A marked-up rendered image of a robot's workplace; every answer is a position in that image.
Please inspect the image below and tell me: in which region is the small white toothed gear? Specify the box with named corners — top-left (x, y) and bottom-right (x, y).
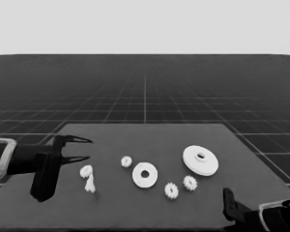
top-left (120, 156), bottom-right (133, 168)
top-left (183, 174), bottom-right (198, 191)
top-left (79, 164), bottom-right (94, 179)
top-left (163, 182), bottom-right (180, 200)

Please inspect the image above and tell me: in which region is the large thick white disc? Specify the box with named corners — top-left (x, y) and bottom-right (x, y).
top-left (182, 144), bottom-right (219, 177)

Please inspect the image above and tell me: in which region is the small white T-shaped piece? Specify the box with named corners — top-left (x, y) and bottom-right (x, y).
top-left (84, 173), bottom-right (97, 194)

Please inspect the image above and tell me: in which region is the white round carrier with pins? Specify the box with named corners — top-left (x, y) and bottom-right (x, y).
top-left (131, 161), bottom-right (159, 189)

